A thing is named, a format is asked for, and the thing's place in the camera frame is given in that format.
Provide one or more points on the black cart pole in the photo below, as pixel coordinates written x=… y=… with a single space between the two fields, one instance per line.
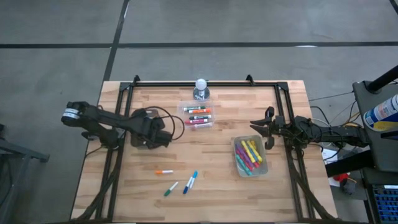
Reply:
x=382 y=80

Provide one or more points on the blue highlighter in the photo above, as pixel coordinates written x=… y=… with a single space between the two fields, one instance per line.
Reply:
x=252 y=156

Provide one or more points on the black side cart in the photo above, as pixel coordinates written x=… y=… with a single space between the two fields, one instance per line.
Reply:
x=382 y=149

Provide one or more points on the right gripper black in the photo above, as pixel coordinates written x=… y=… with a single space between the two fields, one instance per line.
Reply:
x=275 y=127

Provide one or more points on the red highlighter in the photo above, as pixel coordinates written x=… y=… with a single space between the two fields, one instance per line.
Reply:
x=256 y=164

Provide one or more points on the backlit keyboard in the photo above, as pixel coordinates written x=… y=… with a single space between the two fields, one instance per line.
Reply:
x=385 y=202

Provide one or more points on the red tool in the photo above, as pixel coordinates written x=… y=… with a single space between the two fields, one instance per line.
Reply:
x=342 y=178

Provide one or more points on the purple highlighter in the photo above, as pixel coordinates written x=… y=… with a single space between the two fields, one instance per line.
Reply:
x=244 y=155

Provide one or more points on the yellow highlighter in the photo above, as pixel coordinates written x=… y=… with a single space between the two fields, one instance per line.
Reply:
x=255 y=153
x=248 y=151
x=253 y=143

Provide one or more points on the teal highlighter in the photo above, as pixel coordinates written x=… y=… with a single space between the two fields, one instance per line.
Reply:
x=244 y=167

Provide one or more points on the pink highlighter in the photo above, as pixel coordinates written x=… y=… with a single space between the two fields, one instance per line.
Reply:
x=242 y=161

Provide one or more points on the magenta Expo marker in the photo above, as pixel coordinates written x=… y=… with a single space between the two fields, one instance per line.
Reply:
x=194 y=121

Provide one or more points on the blue white wipes canister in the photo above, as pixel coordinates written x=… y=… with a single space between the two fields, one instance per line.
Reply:
x=382 y=113

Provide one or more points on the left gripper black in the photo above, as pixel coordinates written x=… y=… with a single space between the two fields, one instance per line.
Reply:
x=157 y=132

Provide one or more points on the green capped white marker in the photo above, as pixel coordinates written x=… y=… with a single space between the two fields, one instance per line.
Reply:
x=168 y=193

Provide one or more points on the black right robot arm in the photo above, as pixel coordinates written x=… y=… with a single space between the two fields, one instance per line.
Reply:
x=326 y=132

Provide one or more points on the clear plastic bin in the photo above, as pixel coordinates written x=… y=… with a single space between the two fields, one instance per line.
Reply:
x=180 y=119

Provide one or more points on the grey metal stand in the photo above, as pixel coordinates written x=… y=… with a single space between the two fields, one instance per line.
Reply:
x=18 y=152

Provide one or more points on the black Expo marker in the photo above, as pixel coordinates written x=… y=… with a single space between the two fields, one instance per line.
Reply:
x=199 y=117

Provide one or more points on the white light bulb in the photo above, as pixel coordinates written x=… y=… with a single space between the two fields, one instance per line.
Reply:
x=201 y=84

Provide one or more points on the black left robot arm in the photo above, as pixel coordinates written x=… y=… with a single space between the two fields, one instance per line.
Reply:
x=102 y=119

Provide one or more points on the white paper sheet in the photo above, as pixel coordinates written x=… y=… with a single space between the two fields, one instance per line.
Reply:
x=329 y=157

